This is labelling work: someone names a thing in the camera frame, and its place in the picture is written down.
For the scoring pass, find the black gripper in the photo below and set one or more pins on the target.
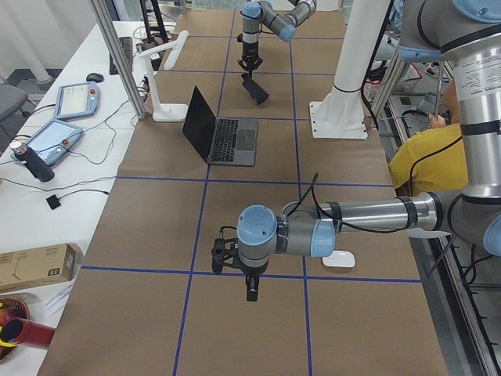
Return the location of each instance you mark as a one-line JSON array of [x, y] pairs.
[[250, 50], [251, 272]]

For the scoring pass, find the black mouse pad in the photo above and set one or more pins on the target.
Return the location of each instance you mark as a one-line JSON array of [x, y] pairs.
[[255, 90]]

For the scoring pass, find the grey laptop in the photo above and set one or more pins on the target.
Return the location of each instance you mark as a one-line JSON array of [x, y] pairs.
[[219, 140]]

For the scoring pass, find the white computer mouse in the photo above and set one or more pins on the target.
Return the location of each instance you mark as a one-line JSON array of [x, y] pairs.
[[339, 259]]

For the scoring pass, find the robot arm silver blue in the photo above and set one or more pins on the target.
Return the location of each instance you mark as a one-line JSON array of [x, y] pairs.
[[467, 34], [256, 14]]

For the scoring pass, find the white desk lamp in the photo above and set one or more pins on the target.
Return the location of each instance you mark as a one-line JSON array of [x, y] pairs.
[[165, 112]]

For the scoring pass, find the black desk mouse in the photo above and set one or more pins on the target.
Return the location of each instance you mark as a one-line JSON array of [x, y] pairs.
[[94, 77]]

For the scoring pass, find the upper teach pendant blue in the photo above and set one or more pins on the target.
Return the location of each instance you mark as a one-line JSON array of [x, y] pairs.
[[77, 101]]

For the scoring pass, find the teach pendant blue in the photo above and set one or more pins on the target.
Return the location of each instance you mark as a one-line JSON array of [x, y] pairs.
[[77, 101], [53, 140]]

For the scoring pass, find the cardboard box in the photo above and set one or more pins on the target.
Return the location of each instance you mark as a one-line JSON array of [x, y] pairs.
[[38, 267]]

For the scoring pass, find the lower teach pendant blue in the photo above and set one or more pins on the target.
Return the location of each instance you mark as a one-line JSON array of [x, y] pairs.
[[53, 140]]

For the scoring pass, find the person in yellow shirt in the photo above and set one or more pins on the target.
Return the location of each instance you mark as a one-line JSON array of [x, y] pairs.
[[432, 160]]

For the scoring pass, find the small black square device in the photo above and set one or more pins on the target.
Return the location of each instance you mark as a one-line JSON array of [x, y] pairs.
[[53, 202]]

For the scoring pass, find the black water bottle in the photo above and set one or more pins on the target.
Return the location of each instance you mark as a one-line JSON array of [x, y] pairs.
[[30, 159]]

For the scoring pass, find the red cylinder container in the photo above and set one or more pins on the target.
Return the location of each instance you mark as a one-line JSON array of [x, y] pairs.
[[19, 331]]

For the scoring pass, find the wicker basket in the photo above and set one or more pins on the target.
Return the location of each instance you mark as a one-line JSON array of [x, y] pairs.
[[11, 308]]

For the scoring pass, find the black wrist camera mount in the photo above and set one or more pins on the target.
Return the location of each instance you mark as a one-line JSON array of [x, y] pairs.
[[224, 252]]

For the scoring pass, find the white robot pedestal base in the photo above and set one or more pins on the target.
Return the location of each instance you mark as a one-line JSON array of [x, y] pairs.
[[340, 114]]

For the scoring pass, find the aluminium frame post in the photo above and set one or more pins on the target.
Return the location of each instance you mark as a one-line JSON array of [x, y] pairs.
[[106, 25]]

